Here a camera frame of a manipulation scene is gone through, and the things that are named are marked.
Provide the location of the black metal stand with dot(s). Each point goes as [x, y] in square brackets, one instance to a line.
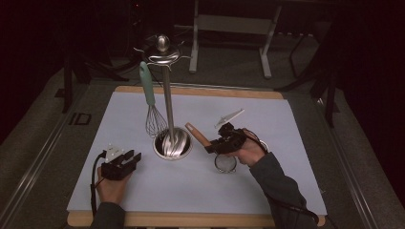
[67, 82]
[331, 95]

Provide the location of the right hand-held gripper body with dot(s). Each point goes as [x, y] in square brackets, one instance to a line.
[230, 140]

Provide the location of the white paper sheet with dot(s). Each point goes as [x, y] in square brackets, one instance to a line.
[207, 194]

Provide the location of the steel utensil stand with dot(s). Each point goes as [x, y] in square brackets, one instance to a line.
[169, 105]

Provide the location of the person's right hand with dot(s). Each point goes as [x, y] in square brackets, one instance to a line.
[251, 152]

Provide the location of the grey metal frame stand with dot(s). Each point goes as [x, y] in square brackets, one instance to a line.
[235, 24]

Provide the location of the person's left hand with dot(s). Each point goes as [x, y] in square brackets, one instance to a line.
[111, 191]

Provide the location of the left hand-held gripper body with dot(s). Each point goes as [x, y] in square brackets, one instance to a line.
[116, 170]

